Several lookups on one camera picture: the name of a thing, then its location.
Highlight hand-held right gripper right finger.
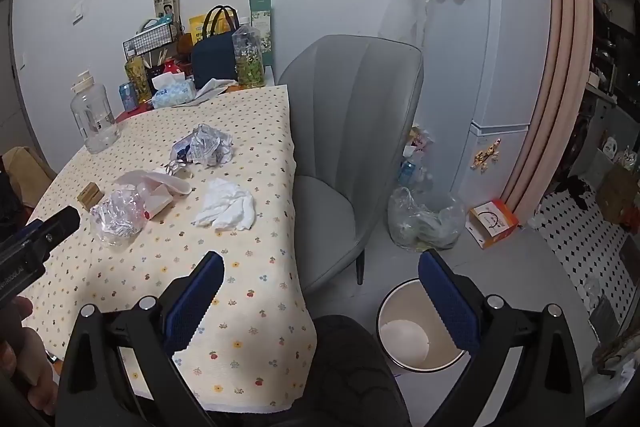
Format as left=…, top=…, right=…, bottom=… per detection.
left=419, top=249, right=586, bottom=427

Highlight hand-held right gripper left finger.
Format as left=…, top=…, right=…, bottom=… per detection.
left=55, top=251, right=225, bottom=427

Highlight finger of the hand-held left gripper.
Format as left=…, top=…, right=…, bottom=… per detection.
left=20, top=206, right=81, bottom=254

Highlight small brown cardboard box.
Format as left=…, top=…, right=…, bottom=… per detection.
left=77, top=182, right=105, bottom=209

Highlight white waste bin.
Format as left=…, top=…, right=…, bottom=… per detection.
left=376, top=278, right=476, bottom=373

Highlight crushed clear plastic bottle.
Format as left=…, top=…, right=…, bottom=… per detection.
left=89, top=188, right=151, bottom=248

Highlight white tissue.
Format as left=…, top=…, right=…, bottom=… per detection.
left=192, top=178, right=257, bottom=230

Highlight white plastic wrapper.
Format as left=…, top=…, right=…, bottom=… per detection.
left=114, top=170, right=193, bottom=198

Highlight small silver foil scrap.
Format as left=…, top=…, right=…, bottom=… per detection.
left=154, top=159, right=194, bottom=179

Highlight silver foil wrapper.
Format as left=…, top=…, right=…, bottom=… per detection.
left=172, top=123, right=236, bottom=166

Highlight person's left hand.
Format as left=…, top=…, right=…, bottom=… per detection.
left=0, top=296, right=57, bottom=416

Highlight brown cloth chair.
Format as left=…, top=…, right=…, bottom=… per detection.
left=2, top=147, right=57, bottom=208

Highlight floral cream tablecloth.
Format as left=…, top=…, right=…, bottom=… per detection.
left=22, top=82, right=319, bottom=413

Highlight clear plastic floor bag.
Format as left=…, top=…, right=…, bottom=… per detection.
left=387, top=187, right=467, bottom=252

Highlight orange white cardboard box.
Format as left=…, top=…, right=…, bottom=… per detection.
left=466, top=199, right=520, bottom=249

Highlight clear plastic water jug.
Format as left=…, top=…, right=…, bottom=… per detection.
left=70, top=69, right=122, bottom=154

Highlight person's black trouser leg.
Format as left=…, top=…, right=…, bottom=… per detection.
left=304, top=314, right=412, bottom=427

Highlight blue cap floor bottle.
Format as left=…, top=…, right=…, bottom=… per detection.
left=397, top=159, right=419, bottom=186

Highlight gold figure fridge magnet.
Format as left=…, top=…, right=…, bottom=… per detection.
left=470, top=139, right=503, bottom=170

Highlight black cloth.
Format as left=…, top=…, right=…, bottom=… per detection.
left=555, top=177, right=594, bottom=210

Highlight blue tissue box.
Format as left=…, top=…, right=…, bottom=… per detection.
left=150, top=73, right=197, bottom=109

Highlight white crumpled paper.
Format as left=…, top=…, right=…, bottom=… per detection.
left=195, top=78, right=238, bottom=100

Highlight grey plastic chair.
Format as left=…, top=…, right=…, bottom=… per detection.
left=277, top=34, right=425, bottom=295

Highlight navy lunch bag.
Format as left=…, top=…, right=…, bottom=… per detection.
left=191, top=5, right=241, bottom=90

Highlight yellow snack packet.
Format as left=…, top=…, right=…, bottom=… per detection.
left=188, top=13, right=211, bottom=45

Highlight yellow label drink bottle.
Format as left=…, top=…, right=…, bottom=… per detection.
left=231, top=25, right=265, bottom=88

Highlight white fridge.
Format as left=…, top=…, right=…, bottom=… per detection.
left=415, top=0, right=553, bottom=218

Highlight pink curtain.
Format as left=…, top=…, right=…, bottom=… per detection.
left=500, top=0, right=601, bottom=218

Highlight tall green box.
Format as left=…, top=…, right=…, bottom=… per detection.
left=248, top=0, right=274, bottom=68

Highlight black wire basket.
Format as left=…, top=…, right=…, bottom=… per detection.
left=122, top=23, right=182, bottom=56

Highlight white wall switch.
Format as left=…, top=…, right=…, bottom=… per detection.
left=70, top=0, right=94, bottom=26

